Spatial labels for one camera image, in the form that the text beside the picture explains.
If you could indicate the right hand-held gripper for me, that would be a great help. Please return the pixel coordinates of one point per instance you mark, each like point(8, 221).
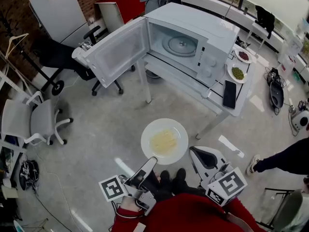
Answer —
point(227, 182)

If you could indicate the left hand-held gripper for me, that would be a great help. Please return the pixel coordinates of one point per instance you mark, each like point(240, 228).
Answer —
point(112, 188)

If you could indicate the yellow noodle food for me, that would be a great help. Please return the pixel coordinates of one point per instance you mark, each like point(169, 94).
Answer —
point(163, 140)

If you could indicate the white food plate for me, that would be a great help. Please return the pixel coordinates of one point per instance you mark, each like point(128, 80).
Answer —
point(178, 149)

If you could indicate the white microwave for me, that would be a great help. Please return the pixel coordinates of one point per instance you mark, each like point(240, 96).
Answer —
point(193, 18)

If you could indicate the person's left forearm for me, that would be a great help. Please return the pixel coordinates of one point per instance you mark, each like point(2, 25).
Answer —
point(128, 204)

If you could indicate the person's right forearm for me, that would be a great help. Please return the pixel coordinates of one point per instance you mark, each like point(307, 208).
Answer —
point(241, 211)

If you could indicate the glass microwave turntable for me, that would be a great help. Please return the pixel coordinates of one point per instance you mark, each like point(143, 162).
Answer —
point(179, 46)

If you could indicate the person's left shoe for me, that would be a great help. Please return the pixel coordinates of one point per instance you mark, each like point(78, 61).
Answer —
point(164, 176)

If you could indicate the person's shoe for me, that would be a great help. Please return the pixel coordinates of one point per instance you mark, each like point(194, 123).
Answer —
point(181, 174)
point(164, 176)
point(252, 165)

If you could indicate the person's right shoe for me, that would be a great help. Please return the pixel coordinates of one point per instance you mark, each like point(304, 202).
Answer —
point(181, 174)

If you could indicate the person's black trousers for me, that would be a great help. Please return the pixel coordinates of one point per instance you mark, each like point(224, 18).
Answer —
point(183, 188)

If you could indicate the person's red top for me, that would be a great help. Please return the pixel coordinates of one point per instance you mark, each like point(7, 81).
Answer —
point(188, 214)

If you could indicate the white table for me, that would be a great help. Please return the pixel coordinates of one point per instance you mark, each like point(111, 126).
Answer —
point(216, 100)

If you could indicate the black smartphone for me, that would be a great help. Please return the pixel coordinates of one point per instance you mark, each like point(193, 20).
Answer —
point(229, 94)

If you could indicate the green beans pile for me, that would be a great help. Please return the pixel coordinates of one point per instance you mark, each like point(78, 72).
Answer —
point(237, 73)

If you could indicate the white bean plate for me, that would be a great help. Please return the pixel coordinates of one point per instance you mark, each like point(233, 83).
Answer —
point(237, 53)
point(229, 68)

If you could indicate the black floor device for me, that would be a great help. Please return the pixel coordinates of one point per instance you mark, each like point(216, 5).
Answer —
point(276, 95)

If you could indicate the grey chair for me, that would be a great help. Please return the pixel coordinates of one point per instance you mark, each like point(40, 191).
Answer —
point(289, 209)

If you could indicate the white floor device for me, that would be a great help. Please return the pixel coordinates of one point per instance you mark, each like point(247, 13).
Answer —
point(299, 121)

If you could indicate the red beans pile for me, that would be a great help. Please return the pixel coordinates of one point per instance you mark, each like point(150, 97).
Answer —
point(243, 55)

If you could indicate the white office chair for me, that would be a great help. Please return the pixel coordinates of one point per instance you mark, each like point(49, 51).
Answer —
point(41, 120)

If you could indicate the black coat rack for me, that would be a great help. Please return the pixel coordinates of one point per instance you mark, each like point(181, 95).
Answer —
point(58, 88)

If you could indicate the white water dispenser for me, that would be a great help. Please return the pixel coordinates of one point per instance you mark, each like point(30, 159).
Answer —
point(289, 54)

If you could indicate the black office chair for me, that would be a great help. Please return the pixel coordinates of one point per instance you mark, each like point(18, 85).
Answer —
point(62, 57)

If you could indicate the white stool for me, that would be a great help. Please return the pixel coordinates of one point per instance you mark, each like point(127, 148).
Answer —
point(257, 28)

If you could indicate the black jacket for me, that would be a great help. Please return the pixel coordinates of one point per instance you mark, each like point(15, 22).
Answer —
point(264, 18)

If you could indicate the dark bottle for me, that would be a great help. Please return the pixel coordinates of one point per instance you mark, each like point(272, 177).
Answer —
point(245, 11)

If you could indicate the red cabinet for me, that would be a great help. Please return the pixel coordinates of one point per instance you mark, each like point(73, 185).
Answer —
point(130, 6)

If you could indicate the black framed window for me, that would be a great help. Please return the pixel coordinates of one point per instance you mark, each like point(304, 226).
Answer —
point(277, 4)

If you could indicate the white fridge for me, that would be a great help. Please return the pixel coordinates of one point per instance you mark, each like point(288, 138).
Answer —
point(62, 16)

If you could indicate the white clothes hanger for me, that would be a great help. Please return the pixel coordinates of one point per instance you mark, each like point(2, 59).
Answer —
point(19, 36)

